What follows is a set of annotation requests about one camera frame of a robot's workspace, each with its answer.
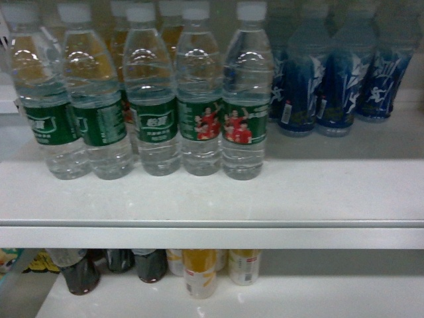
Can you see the water bottle red figures left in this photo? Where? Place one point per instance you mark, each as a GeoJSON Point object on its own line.
{"type": "Point", "coordinates": [198, 86]}

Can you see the water bottle red figures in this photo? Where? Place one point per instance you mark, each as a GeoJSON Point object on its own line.
{"type": "Point", "coordinates": [248, 74]}
{"type": "Point", "coordinates": [198, 86]}

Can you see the water bottle red figures right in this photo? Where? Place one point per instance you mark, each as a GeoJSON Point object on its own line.
{"type": "Point", "coordinates": [248, 74]}

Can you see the water bottle centre green label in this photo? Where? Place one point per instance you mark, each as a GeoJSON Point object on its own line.
{"type": "Point", "coordinates": [150, 86]}

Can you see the white water shelf board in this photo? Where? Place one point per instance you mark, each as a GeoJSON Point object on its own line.
{"type": "Point", "coordinates": [362, 191]}

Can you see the water bottle far left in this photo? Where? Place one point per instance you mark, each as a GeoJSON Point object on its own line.
{"type": "Point", "coordinates": [36, 74]}

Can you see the yellow white bottle front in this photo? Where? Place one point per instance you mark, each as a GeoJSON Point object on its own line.
{"type": "Point", "coordinates": [200, 275]}

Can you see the yellow white bottle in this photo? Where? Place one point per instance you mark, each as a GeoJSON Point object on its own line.
{"type": "Point", "coordinates": [244, 265]}
{"type": "Point", "coordinates": [200, 275]}

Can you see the yellow white bottle right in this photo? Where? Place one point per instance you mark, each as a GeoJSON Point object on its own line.
{"type": "Point", "coordinates": [244, 265]}

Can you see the blue sports drink left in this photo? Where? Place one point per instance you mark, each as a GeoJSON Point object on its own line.
{"type": "Point", "coordinates": [308, 51]}

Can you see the blue sports drink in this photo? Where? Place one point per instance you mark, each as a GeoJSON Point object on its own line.
{"type": "Point", "coordinates": [398, 38]}
{"type": "Point", "coordinates": [308, 51]}
{"type": "Point", "coordinates": [352, 53]}

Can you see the dark tea bottle right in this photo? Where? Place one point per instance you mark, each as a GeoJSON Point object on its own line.
{"type": "Point", "coordinates": [151, 264]}

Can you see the dark tea bottle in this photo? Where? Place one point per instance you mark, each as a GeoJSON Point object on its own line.
{"type": "Point", "coordinates": [78, 269]}
{"type": "Point", "coordinates": [151, 264]}

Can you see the blue sports drink middle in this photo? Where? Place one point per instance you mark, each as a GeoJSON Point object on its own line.
{"type": "Point", "coordinates": [352, 53]}

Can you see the dark tea bottle left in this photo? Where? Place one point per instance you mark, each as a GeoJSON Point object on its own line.
{"type": "Point", "coordinates": [78, 269]}

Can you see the blue sports drink right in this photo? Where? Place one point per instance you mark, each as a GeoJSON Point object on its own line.
{"type": "Point", "coordinates": [398, 38]}

